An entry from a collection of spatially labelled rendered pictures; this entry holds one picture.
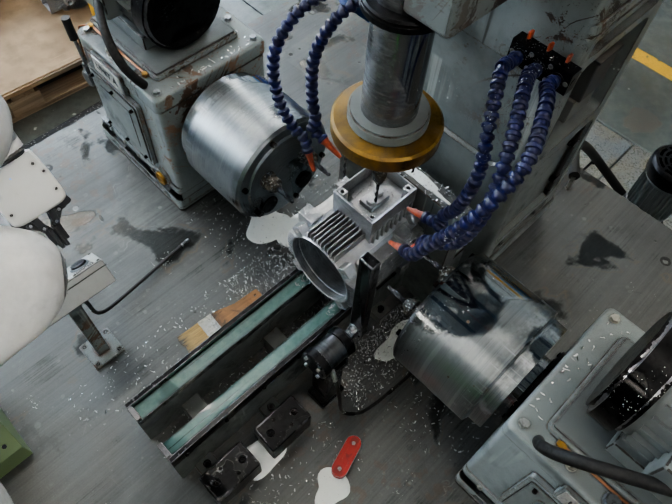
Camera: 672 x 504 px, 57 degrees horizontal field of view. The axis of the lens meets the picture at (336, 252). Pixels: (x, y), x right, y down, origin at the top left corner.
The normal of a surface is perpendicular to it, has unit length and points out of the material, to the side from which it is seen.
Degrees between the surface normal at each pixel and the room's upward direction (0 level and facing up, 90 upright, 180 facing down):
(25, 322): 65
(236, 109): 13
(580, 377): 0
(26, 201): 51
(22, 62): 0
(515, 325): 2
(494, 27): 90
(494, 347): 24
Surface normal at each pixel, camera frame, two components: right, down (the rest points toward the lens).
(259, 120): -0.07, -0.43
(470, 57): -0.72, 0.58
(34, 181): 0.59, 0.18
